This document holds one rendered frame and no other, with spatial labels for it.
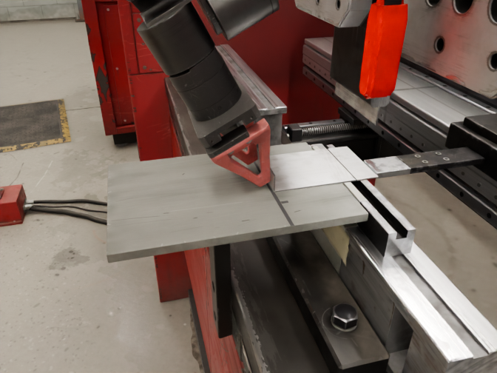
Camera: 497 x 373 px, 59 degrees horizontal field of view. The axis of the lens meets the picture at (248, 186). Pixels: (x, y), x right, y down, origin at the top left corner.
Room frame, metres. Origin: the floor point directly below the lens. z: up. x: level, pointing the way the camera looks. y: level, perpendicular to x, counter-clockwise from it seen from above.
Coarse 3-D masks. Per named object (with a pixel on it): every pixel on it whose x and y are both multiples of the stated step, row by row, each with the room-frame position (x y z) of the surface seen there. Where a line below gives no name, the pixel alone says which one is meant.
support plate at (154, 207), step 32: (160, 160) 0.50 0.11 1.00; (192, 160) 0.50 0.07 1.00; (128, 192) 0.42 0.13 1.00; (160, 192) 0.42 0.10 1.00; (192, 192) 0.42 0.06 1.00; (224, 192) 0.42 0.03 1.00; (256, 192) 0.42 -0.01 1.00; (288, 192) 0.42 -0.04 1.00; (320, 192) 0.42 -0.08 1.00; (128, 224) 0.36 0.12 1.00; (160, 224) 0.36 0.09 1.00; (192, 224) 0.36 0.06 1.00; (224, 224) 0.36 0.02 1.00; (256, 224) 0.36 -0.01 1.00; (288, 224) 0.36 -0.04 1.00; (320, 224) 0.37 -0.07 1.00; (128, 256) 0.32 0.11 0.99
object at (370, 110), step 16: (336, 32) 0.51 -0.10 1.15; (352, 32) 0.47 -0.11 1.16; (336, 48) 0.51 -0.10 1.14; (352, 48) 0.47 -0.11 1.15; (336, 64) 0.50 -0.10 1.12; (352, 64) 0.47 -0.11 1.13; (336, 80) 0.50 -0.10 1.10; (352, 80) 0.46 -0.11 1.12; (352, 96) 0.48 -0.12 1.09; (368, 112) 0.44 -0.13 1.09
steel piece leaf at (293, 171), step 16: (272, 160) 0.49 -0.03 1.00; (288, 160) 0.49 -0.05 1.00; (304, 160) 0.49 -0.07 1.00; (320, 160) 0.49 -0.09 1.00; (336, 160) 0.49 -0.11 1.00; (272, 176) 0.42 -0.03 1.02; (288, 176) 0.45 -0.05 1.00; (304, 176) 0.45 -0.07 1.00; (320, 176) 0.45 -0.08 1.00; (336, 176) 0.45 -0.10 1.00; (352, 176) 0.45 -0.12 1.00
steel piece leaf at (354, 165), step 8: (336, 152) 0.52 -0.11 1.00; (344, 152) 0.52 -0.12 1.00; (352, 152) 0.52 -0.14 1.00; (344, 160) 0.49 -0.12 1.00; (352, 160) 0.49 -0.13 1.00; (360, 160) 0.49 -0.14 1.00; (352, 168) 0.47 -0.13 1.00; (360, 168) 0.47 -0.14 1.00; (368, 168) 0.47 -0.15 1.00; (360, 176) 0.45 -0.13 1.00; (368, 176) 0.45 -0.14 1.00; (376, 176) 0.45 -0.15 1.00
